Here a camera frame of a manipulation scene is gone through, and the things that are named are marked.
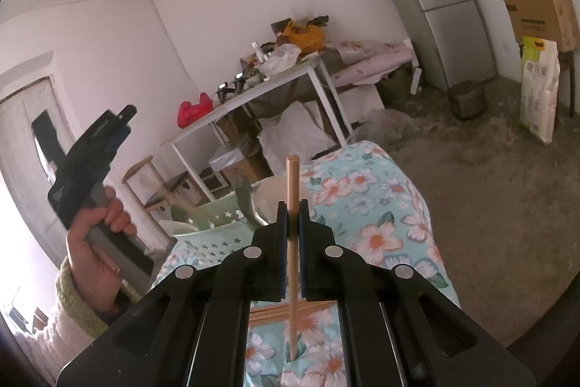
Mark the pile of wooden chopsticks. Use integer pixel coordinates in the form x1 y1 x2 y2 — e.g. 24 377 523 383
248 301 338 324

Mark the person's left hand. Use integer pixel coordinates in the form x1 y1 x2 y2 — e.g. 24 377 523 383
66 185 137 315

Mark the large cardboard box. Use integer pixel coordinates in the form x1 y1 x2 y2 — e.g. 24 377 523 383
504 0 580 53

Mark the single light wood chopstick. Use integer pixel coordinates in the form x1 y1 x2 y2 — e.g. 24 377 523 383
285 156 303 363

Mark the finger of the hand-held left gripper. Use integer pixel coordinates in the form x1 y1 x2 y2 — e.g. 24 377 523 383
113 105 137 139

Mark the floral blue tablecloth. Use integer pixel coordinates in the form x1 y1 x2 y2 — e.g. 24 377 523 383
149 141 462 387

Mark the white long table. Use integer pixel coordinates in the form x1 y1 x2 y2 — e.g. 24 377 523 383
161 52 352 204

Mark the yellow plastic bag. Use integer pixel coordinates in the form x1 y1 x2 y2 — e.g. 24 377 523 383
287 22 326 52

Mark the person's left forearm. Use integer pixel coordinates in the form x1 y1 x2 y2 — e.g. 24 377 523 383
9 255 121 370

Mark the white soup spoon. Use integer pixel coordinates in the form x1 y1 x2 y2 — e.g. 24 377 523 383
250 176 297 225

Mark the red plastic bag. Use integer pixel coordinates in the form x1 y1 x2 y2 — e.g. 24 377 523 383
178 92 214 129

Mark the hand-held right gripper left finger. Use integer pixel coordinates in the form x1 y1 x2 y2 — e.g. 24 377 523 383
57 200 291 387

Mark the wooden chair dark seat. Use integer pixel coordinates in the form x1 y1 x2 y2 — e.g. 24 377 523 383
123 156 202 229

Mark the white plastic bag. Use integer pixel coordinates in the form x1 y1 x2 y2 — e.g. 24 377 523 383
262 44 301 76

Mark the dark green sack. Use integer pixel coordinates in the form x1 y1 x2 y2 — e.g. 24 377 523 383
378 67 413 104

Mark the white woven sack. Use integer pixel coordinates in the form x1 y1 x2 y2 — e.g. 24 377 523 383
259 101 337 174

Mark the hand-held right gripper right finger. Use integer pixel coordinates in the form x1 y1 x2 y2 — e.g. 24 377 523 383
299 199 535 387

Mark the metal spoon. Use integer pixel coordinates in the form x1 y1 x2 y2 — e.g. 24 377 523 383
233 178 269 228

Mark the clear plastic bag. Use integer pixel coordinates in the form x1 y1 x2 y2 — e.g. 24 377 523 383
360 108 411 143

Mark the small cardboard box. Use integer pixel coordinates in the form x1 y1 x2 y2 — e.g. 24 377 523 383
222 158 270 188

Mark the green star-cutout utensil holder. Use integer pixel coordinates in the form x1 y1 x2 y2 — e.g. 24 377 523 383
171 186 270 274

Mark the white wooden door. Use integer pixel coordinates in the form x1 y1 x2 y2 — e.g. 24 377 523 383
0 76 78 265

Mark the yellow-green rice bag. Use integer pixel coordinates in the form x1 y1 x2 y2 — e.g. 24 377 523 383
518 36 561 145

